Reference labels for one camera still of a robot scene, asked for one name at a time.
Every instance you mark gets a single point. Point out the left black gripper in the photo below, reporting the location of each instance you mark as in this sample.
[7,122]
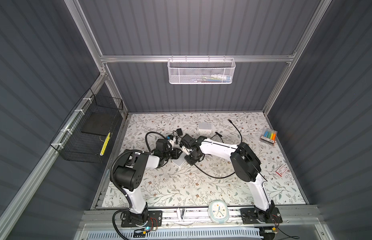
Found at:
[176,151]

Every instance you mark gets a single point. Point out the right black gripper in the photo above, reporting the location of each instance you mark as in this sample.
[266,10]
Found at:
[189,161]

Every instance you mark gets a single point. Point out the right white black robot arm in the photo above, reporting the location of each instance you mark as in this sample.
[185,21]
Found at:
[246,165]

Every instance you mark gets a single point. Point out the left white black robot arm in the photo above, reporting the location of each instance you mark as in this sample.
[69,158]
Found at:
[128,170]

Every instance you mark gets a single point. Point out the yellow black striped marker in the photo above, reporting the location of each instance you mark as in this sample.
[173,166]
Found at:
[105,144]

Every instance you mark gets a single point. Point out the mint green alarm clock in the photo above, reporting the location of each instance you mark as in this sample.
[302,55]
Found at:
[218,212]

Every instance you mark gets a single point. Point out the pack of coloured markers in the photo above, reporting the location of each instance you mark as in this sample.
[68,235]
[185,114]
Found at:
[269,136]

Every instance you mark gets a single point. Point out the small red white card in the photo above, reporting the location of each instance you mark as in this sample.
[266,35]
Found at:
[282,170]

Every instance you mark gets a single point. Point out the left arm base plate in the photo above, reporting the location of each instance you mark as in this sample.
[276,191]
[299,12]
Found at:
[146,219]

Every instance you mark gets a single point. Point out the white wire mesh basket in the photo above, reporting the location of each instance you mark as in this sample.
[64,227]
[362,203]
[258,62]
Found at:
[201,71]

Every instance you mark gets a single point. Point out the black wire wall basket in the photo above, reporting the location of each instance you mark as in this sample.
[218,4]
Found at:
[82,139]

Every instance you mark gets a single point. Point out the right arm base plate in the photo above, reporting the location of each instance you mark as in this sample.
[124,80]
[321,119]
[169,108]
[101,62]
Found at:
[256,216]

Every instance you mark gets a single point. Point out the white ventilated cable duct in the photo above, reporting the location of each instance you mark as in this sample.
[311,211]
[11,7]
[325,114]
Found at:
[197,233]

